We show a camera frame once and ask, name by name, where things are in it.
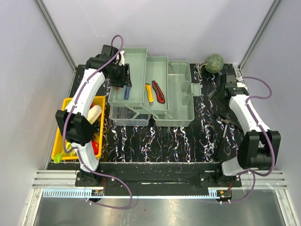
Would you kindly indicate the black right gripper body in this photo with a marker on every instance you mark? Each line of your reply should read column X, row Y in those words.
column 217, row 98

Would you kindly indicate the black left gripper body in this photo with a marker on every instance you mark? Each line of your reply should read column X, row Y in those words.
column 119, row 76

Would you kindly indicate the blue red screwdriver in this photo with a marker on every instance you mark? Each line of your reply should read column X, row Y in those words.
column 127, row 92

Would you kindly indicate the yellow utility knife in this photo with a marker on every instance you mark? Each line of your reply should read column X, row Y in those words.
column 149, row 93

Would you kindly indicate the translucent green tool box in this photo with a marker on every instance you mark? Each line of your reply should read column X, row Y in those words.
column 175, row 81

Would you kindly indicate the red black utility tool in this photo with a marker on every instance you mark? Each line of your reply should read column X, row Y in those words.
column 159, row 94

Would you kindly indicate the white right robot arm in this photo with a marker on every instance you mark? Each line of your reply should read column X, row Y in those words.
column 259, row 148

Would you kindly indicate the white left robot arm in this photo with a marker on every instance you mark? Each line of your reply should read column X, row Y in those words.
column 96, row 71

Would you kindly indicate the green melon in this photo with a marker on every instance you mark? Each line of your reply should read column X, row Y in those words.
column 214, row 63

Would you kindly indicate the white green leek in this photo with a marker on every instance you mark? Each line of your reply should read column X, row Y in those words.
column 58, row 151

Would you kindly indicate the dark purple grapes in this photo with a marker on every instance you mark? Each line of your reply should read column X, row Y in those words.
column 98, row 130

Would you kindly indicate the red apple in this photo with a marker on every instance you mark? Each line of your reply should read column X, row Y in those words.
column 95, row 147

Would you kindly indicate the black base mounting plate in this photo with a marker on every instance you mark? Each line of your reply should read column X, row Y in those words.
column 158, row 179

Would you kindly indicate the left aluminium frame post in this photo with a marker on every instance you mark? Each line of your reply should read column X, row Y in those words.
column 53, row 29

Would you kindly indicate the aluminium frame post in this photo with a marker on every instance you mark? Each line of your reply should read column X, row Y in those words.
column 264, row 24
column 53, row 29

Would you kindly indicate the right aluminium frame post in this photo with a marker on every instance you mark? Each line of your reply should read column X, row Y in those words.
column 264, row 24

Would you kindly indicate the white slotted cable duct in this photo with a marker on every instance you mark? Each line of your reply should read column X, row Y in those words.
column 89, row 193

